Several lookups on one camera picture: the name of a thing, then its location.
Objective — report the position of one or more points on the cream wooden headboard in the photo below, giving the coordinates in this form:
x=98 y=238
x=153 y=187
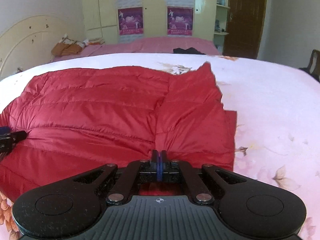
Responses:
x=30 y=40

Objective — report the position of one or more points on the dark clothes on chair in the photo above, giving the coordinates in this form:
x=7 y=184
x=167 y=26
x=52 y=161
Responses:
x=305 y=70

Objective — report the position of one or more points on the cream wardrobe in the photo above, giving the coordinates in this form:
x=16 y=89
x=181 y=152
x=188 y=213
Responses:
x=155 y=12

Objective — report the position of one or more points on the white floral bed sheet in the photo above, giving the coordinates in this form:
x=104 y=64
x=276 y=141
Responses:
x=270 y=117

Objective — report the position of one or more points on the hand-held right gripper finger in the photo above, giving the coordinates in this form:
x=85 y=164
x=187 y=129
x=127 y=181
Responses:
x=157 y=171
x=163 y=167

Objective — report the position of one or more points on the wooden chair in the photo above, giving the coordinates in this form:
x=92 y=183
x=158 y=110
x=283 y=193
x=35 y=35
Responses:
x=315 y=63

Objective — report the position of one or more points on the blue shelf ornament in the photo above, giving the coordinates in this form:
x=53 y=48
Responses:
x=218 y=26
x=221 y=0

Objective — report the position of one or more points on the patterned folded cloth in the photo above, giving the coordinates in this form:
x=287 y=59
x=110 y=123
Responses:
x=94 y=41

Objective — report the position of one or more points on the orange brown cloth pile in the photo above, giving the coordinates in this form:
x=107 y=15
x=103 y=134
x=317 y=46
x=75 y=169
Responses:
x=65 y=48

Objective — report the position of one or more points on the brown wooden door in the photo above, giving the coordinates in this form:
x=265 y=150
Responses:
x=245 y=17

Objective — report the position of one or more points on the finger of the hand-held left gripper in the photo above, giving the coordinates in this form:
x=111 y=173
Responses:
x=18 y=135

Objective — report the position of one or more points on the cream open shelf unit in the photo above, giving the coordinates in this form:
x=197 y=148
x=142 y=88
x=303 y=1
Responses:
x=222 y=15

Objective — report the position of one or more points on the black cloth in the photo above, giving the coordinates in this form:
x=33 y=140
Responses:
x=188 y=51

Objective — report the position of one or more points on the pink bedspread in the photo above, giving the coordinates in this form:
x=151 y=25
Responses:
x=155 y=46

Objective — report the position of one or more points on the red down jacket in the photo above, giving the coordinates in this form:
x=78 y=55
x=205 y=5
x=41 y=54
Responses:
x=100 y=117

